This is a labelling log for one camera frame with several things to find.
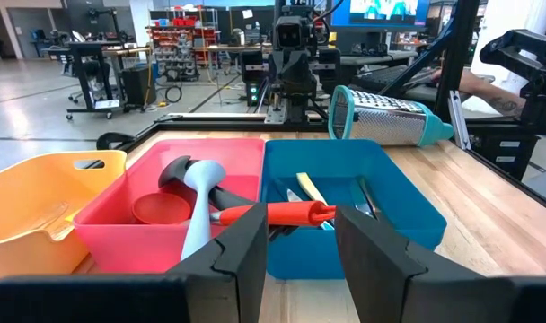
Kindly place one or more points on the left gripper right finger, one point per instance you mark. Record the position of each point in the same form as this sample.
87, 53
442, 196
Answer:
412, 300

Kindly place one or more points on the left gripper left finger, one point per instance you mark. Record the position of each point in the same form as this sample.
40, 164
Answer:
165, 300

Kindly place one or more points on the grey spoon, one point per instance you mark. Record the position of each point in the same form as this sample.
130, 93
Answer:
201, 202

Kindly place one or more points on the black serving spoon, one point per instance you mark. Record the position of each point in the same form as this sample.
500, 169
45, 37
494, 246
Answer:
174, 168

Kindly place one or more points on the black ladle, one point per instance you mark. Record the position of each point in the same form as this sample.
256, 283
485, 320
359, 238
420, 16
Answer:
282, 231

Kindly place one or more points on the red spoon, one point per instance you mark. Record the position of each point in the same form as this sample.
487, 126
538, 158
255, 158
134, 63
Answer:
273, 213

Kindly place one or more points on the person's forearm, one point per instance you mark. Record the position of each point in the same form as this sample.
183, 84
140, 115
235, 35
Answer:
488, 96

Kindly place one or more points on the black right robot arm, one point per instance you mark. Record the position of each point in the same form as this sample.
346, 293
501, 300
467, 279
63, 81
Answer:
255, 72

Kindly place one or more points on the pink plastic bin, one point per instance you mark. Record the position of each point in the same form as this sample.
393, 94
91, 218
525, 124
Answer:
129, 247

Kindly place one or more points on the black operator desk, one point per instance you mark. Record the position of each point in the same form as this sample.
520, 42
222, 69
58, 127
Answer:
376, 58

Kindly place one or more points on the black keyboard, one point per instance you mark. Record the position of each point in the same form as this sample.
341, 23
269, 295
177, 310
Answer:
390, 78

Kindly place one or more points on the teal plastic bin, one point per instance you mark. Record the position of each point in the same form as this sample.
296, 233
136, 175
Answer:
390, 202

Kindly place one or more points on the teal framed metal grater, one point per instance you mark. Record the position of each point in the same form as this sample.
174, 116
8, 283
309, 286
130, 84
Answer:
385, 119

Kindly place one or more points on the computer monitor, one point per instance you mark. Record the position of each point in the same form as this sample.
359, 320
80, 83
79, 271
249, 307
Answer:
381, 13

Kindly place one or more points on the shelf with red bins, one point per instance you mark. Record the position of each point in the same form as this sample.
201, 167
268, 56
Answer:
178, 45

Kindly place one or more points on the black waste bin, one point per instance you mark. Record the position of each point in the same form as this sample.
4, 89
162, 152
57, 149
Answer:
138, 85

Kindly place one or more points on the orange plastic bin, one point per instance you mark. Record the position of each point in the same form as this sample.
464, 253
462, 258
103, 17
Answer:
30, 215

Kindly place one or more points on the black box white labels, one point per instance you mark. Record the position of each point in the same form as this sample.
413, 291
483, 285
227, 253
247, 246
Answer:
502, 152

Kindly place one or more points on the black rolling desk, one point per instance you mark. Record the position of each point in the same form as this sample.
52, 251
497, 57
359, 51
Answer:
89, 54

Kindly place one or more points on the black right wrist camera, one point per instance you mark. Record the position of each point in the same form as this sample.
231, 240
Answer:
291, 33

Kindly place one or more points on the silver aluminium bracket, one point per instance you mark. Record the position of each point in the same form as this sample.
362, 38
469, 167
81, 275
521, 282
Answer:
459, 121

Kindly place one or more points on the black articulated mount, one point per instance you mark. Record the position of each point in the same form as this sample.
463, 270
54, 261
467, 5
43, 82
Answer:
520, 54

